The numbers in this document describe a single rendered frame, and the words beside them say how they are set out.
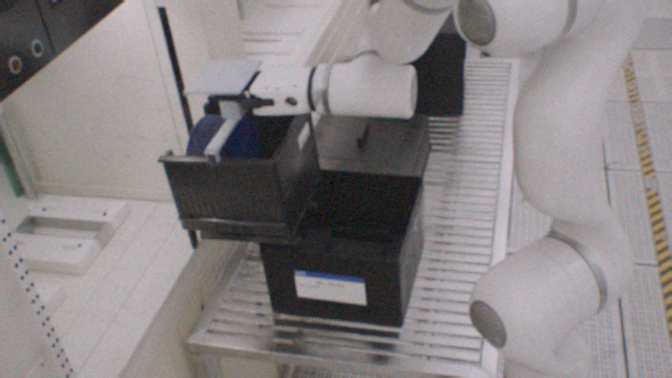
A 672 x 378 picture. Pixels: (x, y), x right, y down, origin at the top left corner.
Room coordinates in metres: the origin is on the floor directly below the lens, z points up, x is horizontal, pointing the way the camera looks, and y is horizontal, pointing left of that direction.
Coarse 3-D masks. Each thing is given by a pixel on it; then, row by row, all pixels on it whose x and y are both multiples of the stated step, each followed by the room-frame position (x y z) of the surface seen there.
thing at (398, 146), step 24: (336, 120) 1.63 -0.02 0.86; (360, 120) 1.62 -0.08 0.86; (384, 120) 1.60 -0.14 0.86; (408, 120) 1.59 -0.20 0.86; (336, 144) 1.51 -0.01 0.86; (360, 144) 1.48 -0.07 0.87; (384, 144) 1.49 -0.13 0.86; (408, 144) 1.48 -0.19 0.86; (336, 168) 1.41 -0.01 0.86; (360, 168) 1.40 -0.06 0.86; (384, 168) 1.38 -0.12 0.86; (408, 168) 1.37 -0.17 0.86
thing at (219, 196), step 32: (224, 64) 1.15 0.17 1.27; (256, 64) 1.13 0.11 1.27; (224, 128) 1.06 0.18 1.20; (288, 128) 1.18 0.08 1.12; (160, 160) 1.02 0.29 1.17; (192, 160) 1.01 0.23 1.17; (224, 160) 0.99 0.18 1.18; (256, 160) 0.98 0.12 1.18; (288, 160) 1.03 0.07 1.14; (192, 192) 1.02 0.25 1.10; (224, 192) 1.00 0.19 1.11; (256, 192) 0.99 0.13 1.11; (288, 192) 1.00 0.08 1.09; (192, 224) 1.03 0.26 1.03; (224, 224) 1.01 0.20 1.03; (256, 224) 0.99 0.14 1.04; (288, 224) 0.98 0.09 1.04
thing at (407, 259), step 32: (320, 192) 1.30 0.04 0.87; (352, 192) 1.28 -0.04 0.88; (384, 192) 1.26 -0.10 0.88; (416, 192) 1.23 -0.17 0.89; (320, 224) 1.31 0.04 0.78; (352, 224) 1.28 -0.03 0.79; (384, 224) 1.26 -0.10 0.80; (416, 224) 1.14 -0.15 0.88; (288, 256) 1.04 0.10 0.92; (320, 256) 1.02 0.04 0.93; (352, 256) 1.19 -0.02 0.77; (384, 256) 1.17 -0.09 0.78; (416, 256) 1.12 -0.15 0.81; (288, 288) 1.05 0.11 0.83; (320, 288) 1.02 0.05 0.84; (352, 288) 1.00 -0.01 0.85; (384, 288) 0.98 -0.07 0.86; (352, 320) 1.00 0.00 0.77; (384, 320) 0.98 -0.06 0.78
